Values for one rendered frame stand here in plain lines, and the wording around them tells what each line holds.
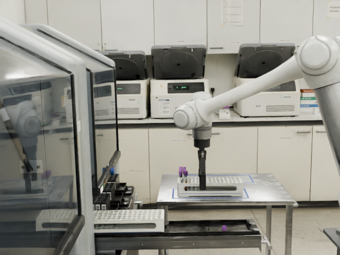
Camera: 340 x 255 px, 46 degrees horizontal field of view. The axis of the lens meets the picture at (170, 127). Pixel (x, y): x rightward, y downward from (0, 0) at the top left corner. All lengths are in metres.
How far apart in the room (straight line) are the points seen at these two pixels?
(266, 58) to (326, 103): 2.70
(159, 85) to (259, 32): 1.12
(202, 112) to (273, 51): 2.52
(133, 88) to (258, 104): 1.17
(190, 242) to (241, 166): 2.46
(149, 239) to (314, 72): 0.82
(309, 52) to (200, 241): 0.76
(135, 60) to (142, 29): 0.31
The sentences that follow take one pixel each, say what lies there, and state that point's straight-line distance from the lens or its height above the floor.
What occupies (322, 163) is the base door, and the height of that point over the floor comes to 0.46.
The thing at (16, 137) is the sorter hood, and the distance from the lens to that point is 0.74.
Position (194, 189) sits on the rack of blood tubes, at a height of 0.84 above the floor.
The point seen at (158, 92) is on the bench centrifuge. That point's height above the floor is 1.15.
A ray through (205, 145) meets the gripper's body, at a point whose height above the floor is 1.05.
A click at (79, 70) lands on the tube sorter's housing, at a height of 1.41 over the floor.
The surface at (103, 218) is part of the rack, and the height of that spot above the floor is 0.86.
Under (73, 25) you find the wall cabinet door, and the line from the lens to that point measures 4.14.
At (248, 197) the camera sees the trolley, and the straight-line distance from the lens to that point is 1.87.
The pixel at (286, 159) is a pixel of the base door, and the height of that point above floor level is 0.50.
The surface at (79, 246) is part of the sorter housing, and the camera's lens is 1.28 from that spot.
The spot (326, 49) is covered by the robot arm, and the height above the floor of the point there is 1.46.
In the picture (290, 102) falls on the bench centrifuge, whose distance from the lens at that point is 3.92.
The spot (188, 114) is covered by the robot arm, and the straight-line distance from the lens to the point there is 1.60.
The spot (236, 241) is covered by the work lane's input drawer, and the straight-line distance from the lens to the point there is 1.53.
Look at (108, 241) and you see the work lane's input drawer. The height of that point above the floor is 0.79.
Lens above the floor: 1.42
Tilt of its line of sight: 9 degrees down
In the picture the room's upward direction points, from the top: 1 degrees counter-clockwise
